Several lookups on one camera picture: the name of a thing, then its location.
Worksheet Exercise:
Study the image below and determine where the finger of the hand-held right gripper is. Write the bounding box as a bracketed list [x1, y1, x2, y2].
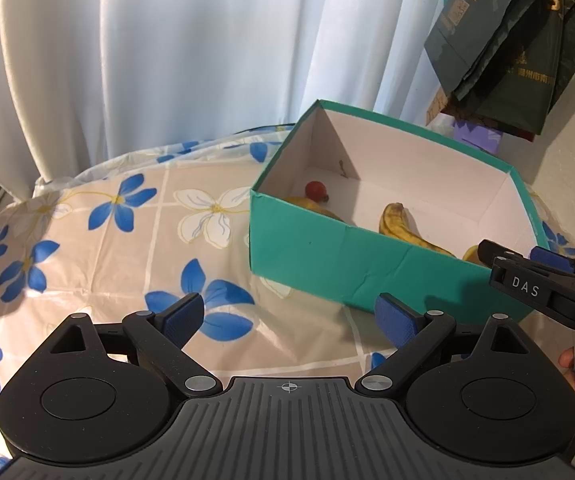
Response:
[477, 239, 533, 272]
[530, 246, 575, 278]

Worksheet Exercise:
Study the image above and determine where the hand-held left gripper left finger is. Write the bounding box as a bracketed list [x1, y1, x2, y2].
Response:
[47, 292, 223, 396]

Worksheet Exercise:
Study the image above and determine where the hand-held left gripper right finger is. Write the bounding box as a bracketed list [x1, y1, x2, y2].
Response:
[357, 292, 538, 396]

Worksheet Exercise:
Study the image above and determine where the teal cardboard box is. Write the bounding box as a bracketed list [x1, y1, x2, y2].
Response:
[248, 99, 551, 328]

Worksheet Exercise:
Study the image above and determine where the long banana with stem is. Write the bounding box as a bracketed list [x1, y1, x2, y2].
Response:
[379, 202, 458, 259]

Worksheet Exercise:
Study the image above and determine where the short spotted banana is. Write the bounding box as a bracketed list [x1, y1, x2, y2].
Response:
[287, 196, 348, 223]

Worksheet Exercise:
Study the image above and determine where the blue floral tablecloth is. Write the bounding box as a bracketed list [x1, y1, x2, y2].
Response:
[0, 127, 575, 480]

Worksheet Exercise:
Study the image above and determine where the purple paper item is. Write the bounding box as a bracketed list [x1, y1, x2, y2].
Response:
[452, 119, 502, 156]

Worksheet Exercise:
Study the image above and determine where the dark green plastic bag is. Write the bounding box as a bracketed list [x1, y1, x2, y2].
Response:
[455, 0, 575, 136]

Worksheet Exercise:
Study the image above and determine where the dark green paper bag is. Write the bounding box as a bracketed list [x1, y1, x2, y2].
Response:
[423, 0, 521, 98]

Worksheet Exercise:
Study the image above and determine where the white curtain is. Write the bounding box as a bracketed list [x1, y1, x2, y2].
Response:
[0, 0, 448, 206]

